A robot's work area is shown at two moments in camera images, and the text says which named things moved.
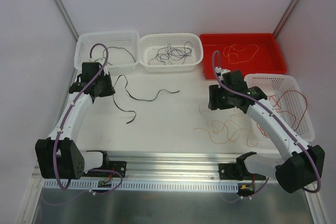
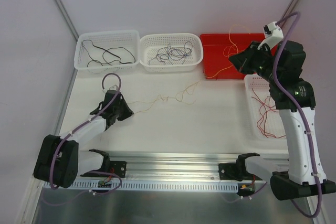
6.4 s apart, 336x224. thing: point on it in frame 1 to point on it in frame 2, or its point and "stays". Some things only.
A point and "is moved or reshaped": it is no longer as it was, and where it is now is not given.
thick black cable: (133, 96) is moved or reshaped
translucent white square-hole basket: (123, 47) stays
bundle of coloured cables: (231, 129) to (154, 102)
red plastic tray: (249, 53) stays
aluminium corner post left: (60, 5) stays
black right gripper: (214, 99) to (248, 60)
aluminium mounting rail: (161, 165) stays
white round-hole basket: (171, 52) stays
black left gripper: (105, 87) to (119, 107)
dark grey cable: (170, 53) stays
